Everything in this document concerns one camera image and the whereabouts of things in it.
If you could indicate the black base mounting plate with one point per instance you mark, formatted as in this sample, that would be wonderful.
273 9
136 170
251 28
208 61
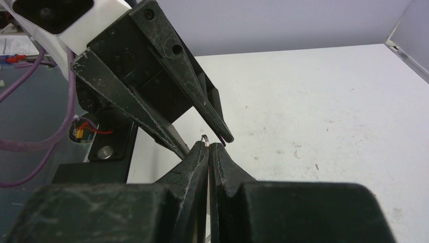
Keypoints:
110 154

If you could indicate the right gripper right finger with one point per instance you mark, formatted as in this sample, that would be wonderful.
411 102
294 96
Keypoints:
244 209

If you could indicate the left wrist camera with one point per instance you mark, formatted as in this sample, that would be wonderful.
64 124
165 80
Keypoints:
57 26

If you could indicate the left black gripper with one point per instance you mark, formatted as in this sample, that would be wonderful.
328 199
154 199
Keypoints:
140 66

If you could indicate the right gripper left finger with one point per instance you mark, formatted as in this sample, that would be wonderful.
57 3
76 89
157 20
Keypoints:
172 209

